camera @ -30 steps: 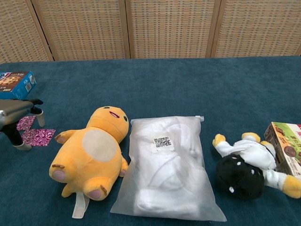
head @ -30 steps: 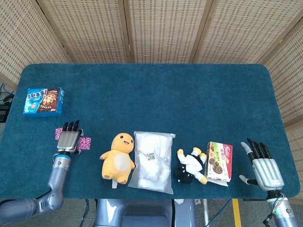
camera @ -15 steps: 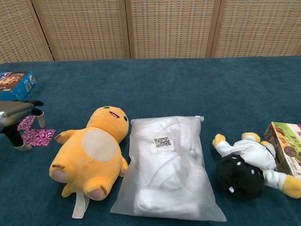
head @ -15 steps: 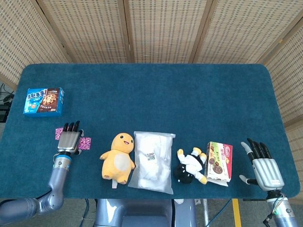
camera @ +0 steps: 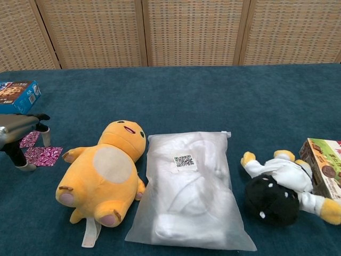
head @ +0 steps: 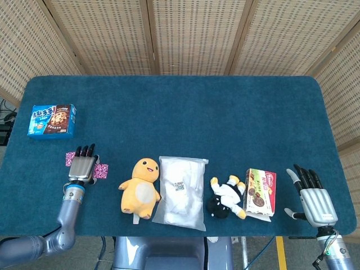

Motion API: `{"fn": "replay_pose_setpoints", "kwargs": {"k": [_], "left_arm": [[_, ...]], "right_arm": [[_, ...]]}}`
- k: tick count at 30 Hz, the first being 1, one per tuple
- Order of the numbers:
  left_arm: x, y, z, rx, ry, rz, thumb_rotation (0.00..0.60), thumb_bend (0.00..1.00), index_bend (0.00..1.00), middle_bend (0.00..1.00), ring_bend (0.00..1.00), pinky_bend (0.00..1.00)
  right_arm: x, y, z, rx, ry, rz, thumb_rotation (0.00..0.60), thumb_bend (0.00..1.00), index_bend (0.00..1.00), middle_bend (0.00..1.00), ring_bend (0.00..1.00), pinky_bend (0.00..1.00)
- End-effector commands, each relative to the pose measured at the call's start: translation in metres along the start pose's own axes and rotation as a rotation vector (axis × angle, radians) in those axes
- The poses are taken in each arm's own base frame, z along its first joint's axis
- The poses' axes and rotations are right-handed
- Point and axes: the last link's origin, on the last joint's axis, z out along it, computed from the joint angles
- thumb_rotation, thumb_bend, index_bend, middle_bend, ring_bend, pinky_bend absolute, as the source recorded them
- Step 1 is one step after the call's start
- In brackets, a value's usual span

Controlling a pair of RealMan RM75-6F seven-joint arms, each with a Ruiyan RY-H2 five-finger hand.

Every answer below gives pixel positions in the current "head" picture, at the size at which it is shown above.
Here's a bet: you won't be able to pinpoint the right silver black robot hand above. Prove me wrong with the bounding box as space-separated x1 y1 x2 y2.
283 164 339 227

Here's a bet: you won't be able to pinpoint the pink glitter card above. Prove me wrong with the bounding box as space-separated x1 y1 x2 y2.
93 163 109 180
65 150 88 167

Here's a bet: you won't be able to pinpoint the grey robot torso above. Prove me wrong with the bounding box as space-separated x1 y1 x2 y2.
112 236 234 270

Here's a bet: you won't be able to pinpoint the green red biscuit box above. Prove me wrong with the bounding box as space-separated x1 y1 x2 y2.
242 168 277 223

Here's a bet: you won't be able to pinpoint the blue carpet table cover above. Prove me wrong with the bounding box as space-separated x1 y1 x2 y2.
0 75 357 237

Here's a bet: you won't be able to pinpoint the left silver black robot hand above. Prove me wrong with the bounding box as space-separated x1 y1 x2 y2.
68 143 100 185

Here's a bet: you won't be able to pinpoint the yellow floor tape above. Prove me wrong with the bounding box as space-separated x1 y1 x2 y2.
275 236 287 270

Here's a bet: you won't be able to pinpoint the black white plush doll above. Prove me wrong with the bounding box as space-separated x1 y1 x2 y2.
206 174 248 220

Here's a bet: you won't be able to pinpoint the grey metal table leg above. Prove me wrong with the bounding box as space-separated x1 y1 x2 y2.
240 236 250 270

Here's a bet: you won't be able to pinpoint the blue chocolate cookie box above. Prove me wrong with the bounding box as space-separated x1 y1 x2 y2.
27 103 78 141

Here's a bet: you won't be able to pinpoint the orange plush toy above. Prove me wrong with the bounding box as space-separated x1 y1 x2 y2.
118 157 161 226

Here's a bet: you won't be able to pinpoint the woven bamboo folding screen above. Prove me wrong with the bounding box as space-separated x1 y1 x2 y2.
0 0 360 245

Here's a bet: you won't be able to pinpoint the black equipment with cables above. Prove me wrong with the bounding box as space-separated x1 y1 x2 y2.
0 98 17 146

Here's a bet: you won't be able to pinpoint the white clothes in plastic bag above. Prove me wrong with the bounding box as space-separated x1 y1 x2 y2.
151 156 209 232

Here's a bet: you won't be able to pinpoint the blue cable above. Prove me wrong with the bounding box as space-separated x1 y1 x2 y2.
247 236 276 269

